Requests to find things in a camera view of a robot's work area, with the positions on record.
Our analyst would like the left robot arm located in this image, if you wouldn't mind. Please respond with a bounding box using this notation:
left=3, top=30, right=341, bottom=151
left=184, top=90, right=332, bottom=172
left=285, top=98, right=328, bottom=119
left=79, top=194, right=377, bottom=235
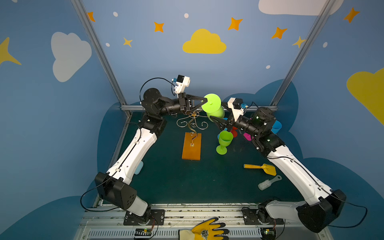
left=95, top=88, right=208, bottom=217

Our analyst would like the right circuit board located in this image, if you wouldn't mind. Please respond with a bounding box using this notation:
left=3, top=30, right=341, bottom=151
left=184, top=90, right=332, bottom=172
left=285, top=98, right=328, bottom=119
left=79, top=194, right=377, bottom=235
left=261, top=229, right=276, bottom=240

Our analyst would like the white brush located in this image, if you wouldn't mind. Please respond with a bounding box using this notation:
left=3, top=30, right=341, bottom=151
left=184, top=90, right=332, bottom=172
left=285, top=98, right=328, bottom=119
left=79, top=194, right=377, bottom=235
left=258, top=175, right=282, bottom=191

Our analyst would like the pink wine glass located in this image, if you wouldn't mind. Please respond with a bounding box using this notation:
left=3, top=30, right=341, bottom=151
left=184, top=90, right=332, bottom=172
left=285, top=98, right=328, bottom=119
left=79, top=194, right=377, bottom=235
left=243, top=133, right=253, bottom=141

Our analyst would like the red wine glass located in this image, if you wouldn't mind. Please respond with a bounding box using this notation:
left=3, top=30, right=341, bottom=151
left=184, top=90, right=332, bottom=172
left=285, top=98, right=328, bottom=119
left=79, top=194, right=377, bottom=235
left=230, top=127, right=238, bottom=138

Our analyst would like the yellow toy shovel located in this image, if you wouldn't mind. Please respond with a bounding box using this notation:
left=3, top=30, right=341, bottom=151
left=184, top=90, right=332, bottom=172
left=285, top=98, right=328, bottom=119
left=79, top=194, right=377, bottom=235
left=243, top=164, right=277, bottom=176

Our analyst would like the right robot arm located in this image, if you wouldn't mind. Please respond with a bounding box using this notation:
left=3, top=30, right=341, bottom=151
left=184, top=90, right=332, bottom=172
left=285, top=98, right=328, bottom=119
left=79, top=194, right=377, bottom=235
left=211, top=103, right=346, bottom=233

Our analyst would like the gold wire glass rack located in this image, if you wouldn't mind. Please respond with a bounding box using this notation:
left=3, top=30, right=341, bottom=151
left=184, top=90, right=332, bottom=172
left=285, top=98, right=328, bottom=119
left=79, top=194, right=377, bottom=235
left=176, top=110, right=209, bottom=147

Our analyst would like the left circuit board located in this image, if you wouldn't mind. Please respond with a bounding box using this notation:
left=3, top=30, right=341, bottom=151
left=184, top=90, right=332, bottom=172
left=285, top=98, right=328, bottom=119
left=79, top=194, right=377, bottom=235
left=134, top=228, right=152, bottom=238

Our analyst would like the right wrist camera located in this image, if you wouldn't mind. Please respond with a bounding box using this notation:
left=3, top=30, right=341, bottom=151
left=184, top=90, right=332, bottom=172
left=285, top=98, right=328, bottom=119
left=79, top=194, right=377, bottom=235
left=227, top=98, right=248, bottom=122

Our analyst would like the blue wine glass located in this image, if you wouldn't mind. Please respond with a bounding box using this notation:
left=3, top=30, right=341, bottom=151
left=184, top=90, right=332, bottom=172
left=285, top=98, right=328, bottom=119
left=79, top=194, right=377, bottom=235
left=217, top=117, right=230, bottom=140
left=271, top=121, right=282, bottom=134

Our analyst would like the green wine glass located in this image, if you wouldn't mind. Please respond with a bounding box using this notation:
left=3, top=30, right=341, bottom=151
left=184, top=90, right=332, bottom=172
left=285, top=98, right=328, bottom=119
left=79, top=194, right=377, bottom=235
left=216, top=131, right=234, bottom=155
left=202, top=94, right=225, bottom=122

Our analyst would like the orange wooden rack base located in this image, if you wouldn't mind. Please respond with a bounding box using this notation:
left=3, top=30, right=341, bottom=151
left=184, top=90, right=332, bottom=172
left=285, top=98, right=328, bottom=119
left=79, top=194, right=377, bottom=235
left=182, top=133, right=202, bottom=161

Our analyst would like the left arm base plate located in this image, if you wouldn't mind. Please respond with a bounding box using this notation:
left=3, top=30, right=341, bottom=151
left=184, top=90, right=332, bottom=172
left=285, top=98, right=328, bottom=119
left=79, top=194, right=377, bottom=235
left=123, top=209, right=165, bottom=226

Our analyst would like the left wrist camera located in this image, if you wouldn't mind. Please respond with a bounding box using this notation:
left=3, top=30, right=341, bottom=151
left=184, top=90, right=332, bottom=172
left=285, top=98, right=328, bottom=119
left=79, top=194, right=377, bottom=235
left=172, top=75, right=191, bottom=95

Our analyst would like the aluminium frame rail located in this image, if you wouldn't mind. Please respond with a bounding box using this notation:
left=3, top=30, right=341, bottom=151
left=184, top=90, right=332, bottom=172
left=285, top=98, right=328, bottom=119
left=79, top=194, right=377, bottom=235
left=120, top=104, right=278, bottom=113

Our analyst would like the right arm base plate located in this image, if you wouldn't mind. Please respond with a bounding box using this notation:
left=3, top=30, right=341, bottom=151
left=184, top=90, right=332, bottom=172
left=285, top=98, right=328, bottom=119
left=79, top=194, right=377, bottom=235
left=241, top=207, right=284, bottom=225

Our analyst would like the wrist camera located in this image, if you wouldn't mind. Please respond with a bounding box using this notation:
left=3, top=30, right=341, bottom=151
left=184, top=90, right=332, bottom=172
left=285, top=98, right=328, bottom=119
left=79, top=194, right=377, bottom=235
left=227, top=98, right=248, bottom=122
left=172, top=75, right=191, bottom=95

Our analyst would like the circuit board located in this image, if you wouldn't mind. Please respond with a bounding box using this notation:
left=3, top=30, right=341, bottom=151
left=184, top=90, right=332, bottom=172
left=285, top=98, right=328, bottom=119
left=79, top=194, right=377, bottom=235
left=261, top=229, right=276, bottom=240
left=134, top=228, right=152, bottom=238

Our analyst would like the yellow black work glove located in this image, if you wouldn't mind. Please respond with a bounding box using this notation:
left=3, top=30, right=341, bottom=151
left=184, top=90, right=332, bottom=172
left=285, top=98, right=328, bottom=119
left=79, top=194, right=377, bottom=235
left=179, top=217, right=229, bottom=240

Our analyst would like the light blue toy spatula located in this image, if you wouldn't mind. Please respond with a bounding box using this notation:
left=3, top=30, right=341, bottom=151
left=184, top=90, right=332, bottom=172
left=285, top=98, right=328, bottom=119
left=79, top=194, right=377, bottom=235
left=134, top=161, right=144, bottom=175

